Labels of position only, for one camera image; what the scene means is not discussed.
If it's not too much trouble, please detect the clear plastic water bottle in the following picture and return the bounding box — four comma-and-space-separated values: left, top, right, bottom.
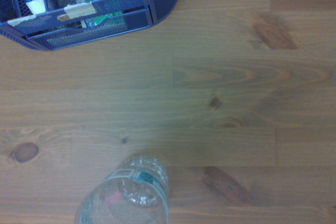
74, 155, 170, 224

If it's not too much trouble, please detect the black mesh desk organizer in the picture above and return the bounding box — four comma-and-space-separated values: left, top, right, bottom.
0, 0, 182, 51

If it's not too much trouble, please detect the torn masking tape piece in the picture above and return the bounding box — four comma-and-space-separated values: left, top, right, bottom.
7, 14, 37, 27
57, 1, 98, 22

